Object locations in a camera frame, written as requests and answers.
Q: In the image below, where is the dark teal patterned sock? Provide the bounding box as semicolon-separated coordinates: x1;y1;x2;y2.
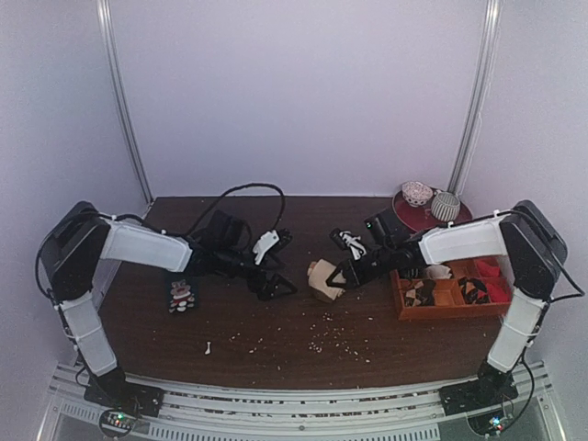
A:
164;273;199;314

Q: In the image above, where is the argyle patterned sock in tray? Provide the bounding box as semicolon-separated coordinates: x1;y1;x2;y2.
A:
403;279;435;308

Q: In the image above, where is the left aluminium frame post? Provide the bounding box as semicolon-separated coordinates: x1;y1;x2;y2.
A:
96;0;154;205

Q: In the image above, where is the cream sock in tray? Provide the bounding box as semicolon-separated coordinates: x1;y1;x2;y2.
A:
426;265;453;279

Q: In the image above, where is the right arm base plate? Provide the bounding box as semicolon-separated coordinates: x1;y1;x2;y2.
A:
438;379;518;416

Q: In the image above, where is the cream striped knitted sock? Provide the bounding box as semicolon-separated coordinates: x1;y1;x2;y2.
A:
307;259;345;303

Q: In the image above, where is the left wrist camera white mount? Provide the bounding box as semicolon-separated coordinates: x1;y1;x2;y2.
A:
252;230;280;266

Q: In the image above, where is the right aluminium frame post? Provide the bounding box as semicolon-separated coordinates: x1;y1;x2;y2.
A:
447;0;502;198

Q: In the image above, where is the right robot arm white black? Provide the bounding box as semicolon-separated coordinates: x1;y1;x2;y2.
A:
325;200;568;406

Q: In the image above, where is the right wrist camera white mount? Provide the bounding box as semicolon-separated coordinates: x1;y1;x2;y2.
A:
339;231;368;260

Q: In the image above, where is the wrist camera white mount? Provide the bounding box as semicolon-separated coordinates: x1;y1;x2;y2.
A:
252;230;280;266
339;231;368;260

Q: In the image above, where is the red round plate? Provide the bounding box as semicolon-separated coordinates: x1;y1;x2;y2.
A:
391;188;473;232

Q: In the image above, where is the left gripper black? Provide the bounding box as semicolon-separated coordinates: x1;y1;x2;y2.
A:
218;244;298;302

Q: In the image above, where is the grey striped cup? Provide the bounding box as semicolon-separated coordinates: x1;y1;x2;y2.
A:
431;190;461;222

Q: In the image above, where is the wooden compartment tray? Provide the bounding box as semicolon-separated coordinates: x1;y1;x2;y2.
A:
390;257;513;321

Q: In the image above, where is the white dotted bowl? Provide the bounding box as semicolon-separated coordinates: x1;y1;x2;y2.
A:
401;181;434;208

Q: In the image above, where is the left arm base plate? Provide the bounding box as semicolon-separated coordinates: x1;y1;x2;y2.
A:
84;383;164;417

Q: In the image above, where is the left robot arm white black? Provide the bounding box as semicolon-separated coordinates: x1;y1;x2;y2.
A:
35;201;297;408

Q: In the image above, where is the aluminium frame post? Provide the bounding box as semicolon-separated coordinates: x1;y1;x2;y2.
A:
96;0;154;205
447;0;502;198

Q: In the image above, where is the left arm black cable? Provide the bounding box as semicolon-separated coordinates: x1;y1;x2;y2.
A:
190;183;287;240

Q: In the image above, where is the aluminium front rail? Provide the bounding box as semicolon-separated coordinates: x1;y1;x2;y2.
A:
33;362;571;440

